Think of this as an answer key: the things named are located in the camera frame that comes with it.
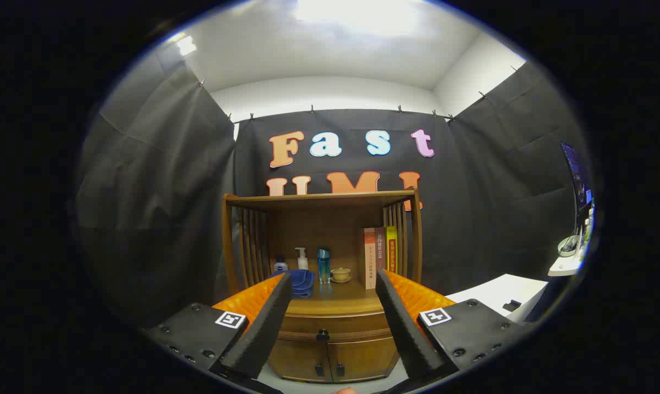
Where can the computer monitor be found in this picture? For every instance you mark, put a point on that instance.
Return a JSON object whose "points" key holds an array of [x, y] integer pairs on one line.
{"points": [[579, 175]]}

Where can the white shelf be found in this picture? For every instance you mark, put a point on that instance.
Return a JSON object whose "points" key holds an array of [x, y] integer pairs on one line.
{"points": [[565, 267]]}

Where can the small black object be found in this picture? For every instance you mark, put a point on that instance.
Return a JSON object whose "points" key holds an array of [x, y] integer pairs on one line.
{"points": [[511, 305]]}

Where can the yellow book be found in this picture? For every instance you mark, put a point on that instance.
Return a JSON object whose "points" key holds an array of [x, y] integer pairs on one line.
{"points": [[391, 249]]}

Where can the wooden cabinet door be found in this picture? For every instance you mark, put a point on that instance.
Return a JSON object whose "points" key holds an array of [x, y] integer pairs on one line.
{"points": [[300, 361], [363, 358]]}

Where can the blue folded towel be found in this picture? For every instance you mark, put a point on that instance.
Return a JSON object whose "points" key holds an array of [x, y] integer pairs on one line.
{"points": [[302, 282]]}

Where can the small white blue-capped bottle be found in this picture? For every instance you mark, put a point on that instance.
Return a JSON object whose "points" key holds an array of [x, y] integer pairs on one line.
{"points": [[281, 266]]}

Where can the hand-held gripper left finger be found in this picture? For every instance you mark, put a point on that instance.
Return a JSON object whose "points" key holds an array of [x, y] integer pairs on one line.
{"points": [[264, 328]]}

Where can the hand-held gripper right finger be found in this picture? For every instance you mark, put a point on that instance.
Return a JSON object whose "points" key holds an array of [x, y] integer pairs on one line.
{"points": [[404, 328]]}

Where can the white and orange book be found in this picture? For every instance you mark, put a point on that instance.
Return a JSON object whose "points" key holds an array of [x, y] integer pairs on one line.
{"points": [[369, 257]]}

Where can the yellow lidded tea cup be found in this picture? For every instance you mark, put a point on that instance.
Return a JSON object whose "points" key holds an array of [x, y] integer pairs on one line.
{"points": [[341, 273]]}

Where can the white side table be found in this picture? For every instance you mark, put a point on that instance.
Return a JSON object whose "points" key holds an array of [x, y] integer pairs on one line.
{"points": [[505, 289]]}

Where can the brown book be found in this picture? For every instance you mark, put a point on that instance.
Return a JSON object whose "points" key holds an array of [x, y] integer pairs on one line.
{"points": [[380, 251]]}

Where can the white pump bottle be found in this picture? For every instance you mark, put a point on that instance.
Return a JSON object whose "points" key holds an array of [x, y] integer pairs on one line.
{"points": [[302, 262]]}

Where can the grey round object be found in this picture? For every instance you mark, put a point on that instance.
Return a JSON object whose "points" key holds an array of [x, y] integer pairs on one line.
{"points": [[568, 246]]}

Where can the tall blue glass bottle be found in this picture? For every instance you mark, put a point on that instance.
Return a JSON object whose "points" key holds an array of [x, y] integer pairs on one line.
{"points": [[323, 268]]}

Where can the wooden countertop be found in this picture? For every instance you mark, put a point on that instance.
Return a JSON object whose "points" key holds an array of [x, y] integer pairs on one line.
{"points": [[341, 300]]}

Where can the wooden drawer with black knob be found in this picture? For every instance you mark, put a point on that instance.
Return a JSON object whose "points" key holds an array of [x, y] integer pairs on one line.
{"points": [[357, 328]]}

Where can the wooden cabinet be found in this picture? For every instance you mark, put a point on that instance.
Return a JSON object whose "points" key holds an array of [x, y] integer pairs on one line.
{"points": [[319, 230]]}

